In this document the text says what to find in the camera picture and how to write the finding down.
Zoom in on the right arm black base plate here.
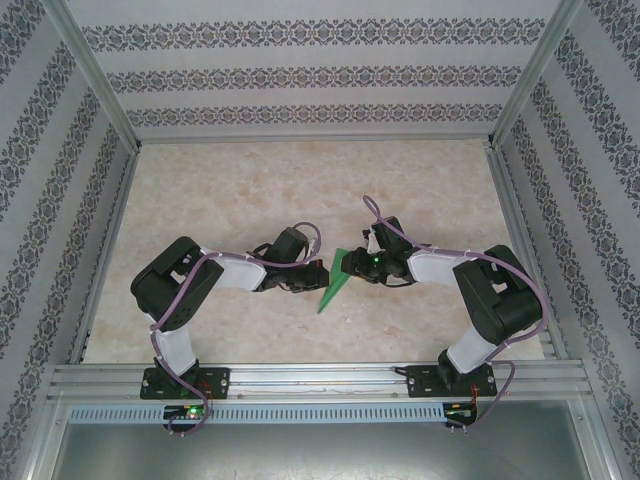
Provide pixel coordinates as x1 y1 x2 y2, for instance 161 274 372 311
407 364 499 400

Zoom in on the slotted grey cable duct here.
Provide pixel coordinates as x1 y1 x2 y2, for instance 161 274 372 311
67 403 447 425

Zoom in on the aluminium mounting rail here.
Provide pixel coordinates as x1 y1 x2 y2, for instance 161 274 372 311
47 363 594 402

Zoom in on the controller board green light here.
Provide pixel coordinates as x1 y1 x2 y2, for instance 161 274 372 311
164 404 207 422

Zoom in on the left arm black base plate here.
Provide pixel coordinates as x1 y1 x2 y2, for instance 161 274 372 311
141 367 231 401

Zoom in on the aluminium frame post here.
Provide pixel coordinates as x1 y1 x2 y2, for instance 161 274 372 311
485 0 585 150
42 0 142 152

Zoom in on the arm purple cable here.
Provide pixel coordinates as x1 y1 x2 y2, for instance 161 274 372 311
148 221 322 437
360 194 549 435

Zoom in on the aluminium side rail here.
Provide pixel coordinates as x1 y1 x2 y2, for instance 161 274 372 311
68 148 142 364
487 147 570 362

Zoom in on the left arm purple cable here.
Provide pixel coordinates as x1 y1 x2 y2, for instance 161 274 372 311
148 221 322 437

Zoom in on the controller board blue light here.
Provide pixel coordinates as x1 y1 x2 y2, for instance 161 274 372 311
446 402 479 422

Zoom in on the aluminium back rail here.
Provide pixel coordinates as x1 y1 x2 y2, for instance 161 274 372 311
135 131 495 147

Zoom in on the green paper sheet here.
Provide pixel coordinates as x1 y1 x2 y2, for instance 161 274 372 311
317 247 362 315

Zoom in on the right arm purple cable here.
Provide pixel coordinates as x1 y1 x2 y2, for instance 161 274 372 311
360 194 549 435

